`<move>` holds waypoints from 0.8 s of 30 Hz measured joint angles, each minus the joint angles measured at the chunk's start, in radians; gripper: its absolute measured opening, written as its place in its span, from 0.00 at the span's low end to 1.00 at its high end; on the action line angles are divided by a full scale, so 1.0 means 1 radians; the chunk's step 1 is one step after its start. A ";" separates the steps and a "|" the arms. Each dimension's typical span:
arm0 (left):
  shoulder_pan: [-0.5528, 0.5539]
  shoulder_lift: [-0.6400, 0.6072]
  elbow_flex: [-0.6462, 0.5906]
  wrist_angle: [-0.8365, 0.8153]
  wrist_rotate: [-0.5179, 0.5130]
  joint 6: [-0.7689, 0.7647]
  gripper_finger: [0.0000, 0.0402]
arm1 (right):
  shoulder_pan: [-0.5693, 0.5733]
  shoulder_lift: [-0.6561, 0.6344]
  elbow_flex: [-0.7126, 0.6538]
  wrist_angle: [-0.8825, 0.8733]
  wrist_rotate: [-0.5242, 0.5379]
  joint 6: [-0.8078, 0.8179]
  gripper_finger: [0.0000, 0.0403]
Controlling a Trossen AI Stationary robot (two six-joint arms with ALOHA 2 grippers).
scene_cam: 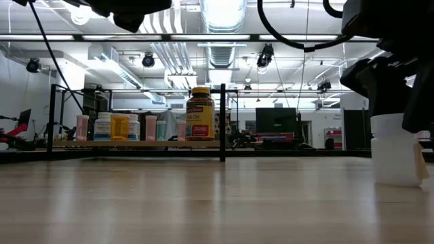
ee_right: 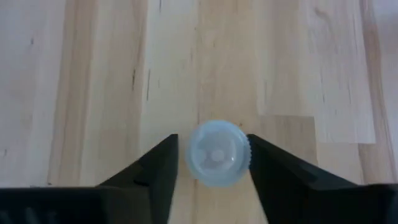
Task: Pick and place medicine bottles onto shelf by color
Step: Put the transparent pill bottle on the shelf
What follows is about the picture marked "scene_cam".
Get teal pill vial white cap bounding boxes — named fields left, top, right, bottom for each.
left=156, top=119, right=168, bottom=142

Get wooden shelf board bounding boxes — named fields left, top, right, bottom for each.
left=52, top=140, right=221, bottom=149

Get white bottle blue label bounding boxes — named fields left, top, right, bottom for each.
left=93, top=112, right=113, bottom=142

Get white melatonin bottle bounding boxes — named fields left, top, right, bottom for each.
left=127, top=113, right=142, bottom=142

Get black wall screen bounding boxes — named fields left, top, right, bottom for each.
left=254, top=107, right=298, bottom=134

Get orange pill bottle white cap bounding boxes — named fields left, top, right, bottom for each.
left=110, top=113, right=131, bottom=142

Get black overhead frame bar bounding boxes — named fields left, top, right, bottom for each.
left=0, top=33, right=380, bottom=43

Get small clear cup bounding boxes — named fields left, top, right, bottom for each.
left=370, top=112, right=430, bottom=188

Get silver ceiling air duct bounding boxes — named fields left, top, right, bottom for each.
left=198, top=0, right=250, bottom=85

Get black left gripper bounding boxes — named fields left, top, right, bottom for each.
left=84, top=0, right=172, bottom=34

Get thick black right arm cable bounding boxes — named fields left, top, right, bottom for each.
left=256, top=0, right=354, bottom=54

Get black aluminium rig frame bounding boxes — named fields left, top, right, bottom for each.
left=0, top=148, right=434, bottom=165

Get fish oil bottle yellow cap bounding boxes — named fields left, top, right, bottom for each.
left=184, top=86, right=216, bottom=142

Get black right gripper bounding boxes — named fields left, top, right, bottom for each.
left=339, top=0, right=434, bottom=134

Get pink pill vial white cap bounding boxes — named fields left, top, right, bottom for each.
left=75, top=114, right=90, bottom=142
left=144, top=115, right=159, bottom=142
left=176, top=120, right=188, bottom=142

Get black metal shelf frame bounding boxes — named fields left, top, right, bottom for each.
left=46, top=83, right=239, bottom=163

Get red and black machine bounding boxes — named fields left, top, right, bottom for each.
left=0, top=108, right=33, bottom=152

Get thin black hanging cable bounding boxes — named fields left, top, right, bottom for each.
left=28, top=0, right=89, bottom=117

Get dark partition panels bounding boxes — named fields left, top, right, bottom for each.
left=343, top=108, right=371, bottom=151

